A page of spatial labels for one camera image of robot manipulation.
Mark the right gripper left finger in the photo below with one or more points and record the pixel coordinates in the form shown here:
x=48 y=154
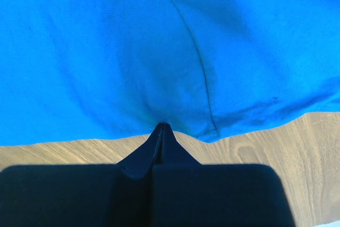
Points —
x=81 y=195

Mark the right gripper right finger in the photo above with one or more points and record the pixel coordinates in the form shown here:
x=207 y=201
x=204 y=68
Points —
x=188 y=193

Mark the blue t shirt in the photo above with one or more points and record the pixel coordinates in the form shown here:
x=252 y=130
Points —
x=211 y=69

